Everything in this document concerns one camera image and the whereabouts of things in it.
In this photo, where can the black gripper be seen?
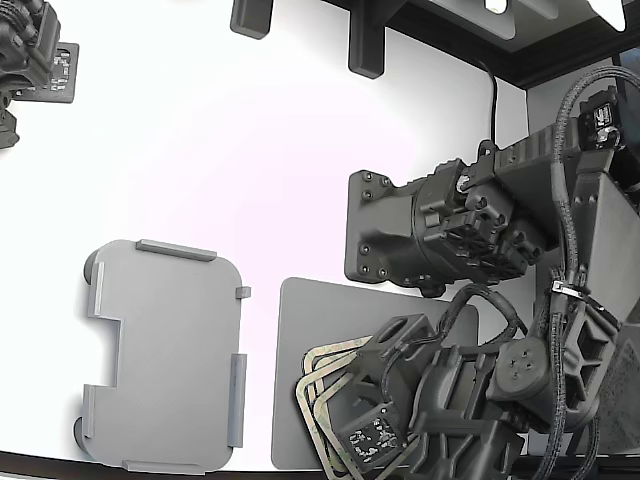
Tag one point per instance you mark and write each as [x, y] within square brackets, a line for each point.
[455, 425]

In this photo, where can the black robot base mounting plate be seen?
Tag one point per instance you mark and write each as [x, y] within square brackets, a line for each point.
[365, 225]

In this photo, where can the dark second robot arm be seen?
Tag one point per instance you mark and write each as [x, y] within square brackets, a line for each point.
[22, 55]

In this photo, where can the black six-joint robot arm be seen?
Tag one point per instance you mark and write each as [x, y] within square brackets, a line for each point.
[605, 225]

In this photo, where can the grey rectangular mat plate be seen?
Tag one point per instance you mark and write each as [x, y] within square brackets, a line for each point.
[320, 315]

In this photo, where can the white zip tie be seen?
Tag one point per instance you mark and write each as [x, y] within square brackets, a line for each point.
[570, 288]

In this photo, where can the dark plate with white markings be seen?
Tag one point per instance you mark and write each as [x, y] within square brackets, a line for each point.
[66, 75]

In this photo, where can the grey 3D-printed frame holder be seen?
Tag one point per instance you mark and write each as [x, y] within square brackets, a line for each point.
[170, 350]

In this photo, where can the long black bracket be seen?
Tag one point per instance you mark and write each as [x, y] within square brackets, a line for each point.
[366, 45]

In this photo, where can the black table border frame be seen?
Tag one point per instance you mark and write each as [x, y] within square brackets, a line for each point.
[550, 50]

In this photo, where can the short dark grey bracket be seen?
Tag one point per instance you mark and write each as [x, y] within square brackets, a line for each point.
[250, 17]

